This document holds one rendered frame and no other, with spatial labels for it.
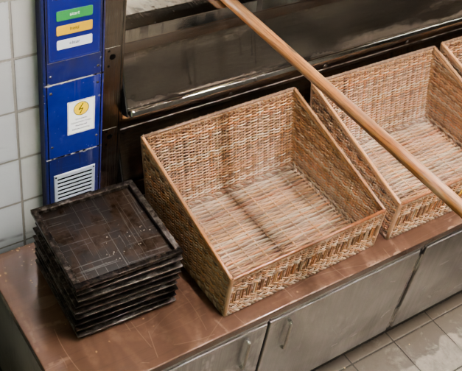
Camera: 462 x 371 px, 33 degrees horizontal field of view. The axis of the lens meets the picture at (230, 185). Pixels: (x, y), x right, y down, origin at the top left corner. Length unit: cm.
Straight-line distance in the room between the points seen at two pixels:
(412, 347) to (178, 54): 142
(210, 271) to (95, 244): 32
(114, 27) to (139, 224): 50
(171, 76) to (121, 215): 40
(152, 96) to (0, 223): 53
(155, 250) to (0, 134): 47
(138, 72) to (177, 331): 68
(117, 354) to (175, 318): 19
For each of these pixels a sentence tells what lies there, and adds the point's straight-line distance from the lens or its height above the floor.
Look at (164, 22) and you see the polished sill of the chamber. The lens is 204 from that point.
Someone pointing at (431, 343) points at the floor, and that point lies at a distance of 300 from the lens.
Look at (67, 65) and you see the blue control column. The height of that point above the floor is 114.
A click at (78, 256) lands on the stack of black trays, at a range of 195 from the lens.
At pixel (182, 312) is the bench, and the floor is 58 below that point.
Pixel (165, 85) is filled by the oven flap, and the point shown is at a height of 98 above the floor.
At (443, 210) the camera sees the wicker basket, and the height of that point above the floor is 61.
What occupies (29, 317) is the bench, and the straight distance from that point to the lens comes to 209.
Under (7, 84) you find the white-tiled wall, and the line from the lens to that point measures 192.
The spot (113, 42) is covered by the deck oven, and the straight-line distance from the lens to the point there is 199.
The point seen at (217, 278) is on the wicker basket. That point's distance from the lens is 206.
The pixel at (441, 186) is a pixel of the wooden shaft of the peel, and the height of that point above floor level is 120.
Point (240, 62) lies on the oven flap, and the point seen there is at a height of 99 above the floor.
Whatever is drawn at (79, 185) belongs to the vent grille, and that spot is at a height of 74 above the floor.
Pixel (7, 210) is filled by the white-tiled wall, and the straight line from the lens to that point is 218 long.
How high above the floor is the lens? 225
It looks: 43 degrees down
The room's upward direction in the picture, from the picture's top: 10 degrees clockwise
